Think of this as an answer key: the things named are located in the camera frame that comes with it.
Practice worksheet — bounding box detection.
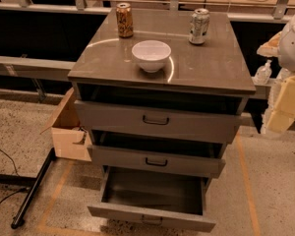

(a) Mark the grey bottom drawer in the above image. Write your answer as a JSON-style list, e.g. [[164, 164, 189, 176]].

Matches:
[[88, 167, 215, 232]]

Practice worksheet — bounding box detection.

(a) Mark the grey drawer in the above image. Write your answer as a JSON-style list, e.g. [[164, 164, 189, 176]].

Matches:
[[88, 167, 215, 232], [75, 84, 241, 144], [88, 131, 225, 178]]

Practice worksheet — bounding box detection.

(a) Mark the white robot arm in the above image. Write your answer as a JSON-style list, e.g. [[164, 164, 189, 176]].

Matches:
[[257, 15, 295, 133]]

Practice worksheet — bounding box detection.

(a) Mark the grey top drawer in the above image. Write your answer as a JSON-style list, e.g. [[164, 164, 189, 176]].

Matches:
[[75, 84, 241, 144]]

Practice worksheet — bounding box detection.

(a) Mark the grey drawer cabinet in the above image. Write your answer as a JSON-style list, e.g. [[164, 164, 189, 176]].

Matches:
[[67, 7, 257, 182]]

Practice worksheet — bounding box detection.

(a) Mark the grey middle drawer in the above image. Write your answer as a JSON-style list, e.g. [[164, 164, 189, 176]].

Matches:
[[88, 131, 225, 178]]

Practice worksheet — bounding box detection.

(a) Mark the clear sanitizer pump bottle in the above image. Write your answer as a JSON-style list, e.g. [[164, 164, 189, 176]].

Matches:
[[253, 60, 272, 85]]

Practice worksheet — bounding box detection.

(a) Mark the white soda can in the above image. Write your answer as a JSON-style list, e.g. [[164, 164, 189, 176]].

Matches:
[[189, 8, 209, 45]]

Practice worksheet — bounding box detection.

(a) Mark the white ceramic bowl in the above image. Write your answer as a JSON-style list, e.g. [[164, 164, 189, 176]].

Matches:
[[132, 40, 171, 73]]

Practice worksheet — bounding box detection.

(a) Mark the gold soda can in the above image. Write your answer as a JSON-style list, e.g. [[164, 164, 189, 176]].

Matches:
[[116, 2, 133, 37]]

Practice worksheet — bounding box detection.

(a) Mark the cardboard box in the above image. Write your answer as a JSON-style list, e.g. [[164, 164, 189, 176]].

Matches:
[[41, 88, 91, 161]]

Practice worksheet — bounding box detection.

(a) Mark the black metal floor bar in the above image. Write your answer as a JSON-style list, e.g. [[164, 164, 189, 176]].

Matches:
[[11, 148, 56, 229]]

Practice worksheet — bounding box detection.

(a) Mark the grey metal rail frame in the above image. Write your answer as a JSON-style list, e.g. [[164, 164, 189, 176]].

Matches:
[[0, 0, 295, 100]]

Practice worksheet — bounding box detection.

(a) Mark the black floor cable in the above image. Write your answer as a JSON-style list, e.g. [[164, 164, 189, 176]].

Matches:
[[0, 133, 29, 236]]

